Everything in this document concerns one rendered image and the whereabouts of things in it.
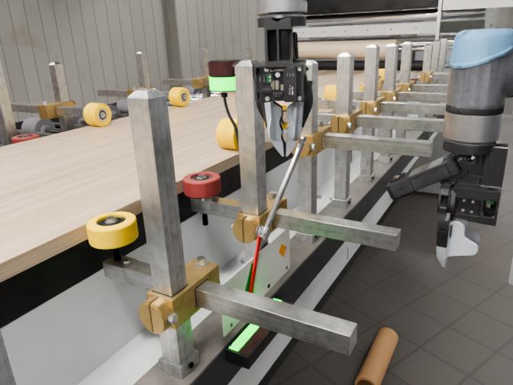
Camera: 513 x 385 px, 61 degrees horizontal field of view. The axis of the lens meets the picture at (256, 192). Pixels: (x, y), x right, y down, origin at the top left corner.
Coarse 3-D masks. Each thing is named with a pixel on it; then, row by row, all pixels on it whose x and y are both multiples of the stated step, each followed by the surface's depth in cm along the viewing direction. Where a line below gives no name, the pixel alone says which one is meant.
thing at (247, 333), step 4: (280, 300) 84; (248, 328) 77; (252, 328) 77; (256, 328) 77; (244, 332) 76; (248, 332) 76; (252, 332) 76; (240, 336) 75; (244, 336) 75; (248, 336) 75; (236, 340) 74; (240, 340) 74; (244, 340) 74; (232, 344) 73; (236, 344) 73; (240, 344) 73; (232, 348) 72; (236, 348) 72
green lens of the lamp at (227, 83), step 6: (210, 78) 76; (216, 78) 75; (222, 78) 74; (228, 78) 74; (234, 78) 75; (210, 84) 76; (216, 84) 75; (222, 84) 75; (228, 84) 75; (234, 84) 75; (216, 90) 75; (222, 90) 75; (228, 90) 75
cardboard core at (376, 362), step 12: (384, 336) 167; (396, 336) 170; (372, 348) 163; (384, 348) 161; (372, 360) 156; (384, 360) 157; (360, 372) 152; (372, 372) 150; (384, 372) 154; (360, 384) 153; (372, 384) 154
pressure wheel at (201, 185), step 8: (184, 176) 93; (192, 176) 94; (200, 176) 92; (208, 176) 93; (216, 176) 92; (184, 184) 91; (192, 184) 89; (200, 184) 89; (208, 184) 89; (216, 184) 91; (184, 192) 92; (192, 192) 90; (200, 192) 90; (208, 192) 90; (216, 192) 91
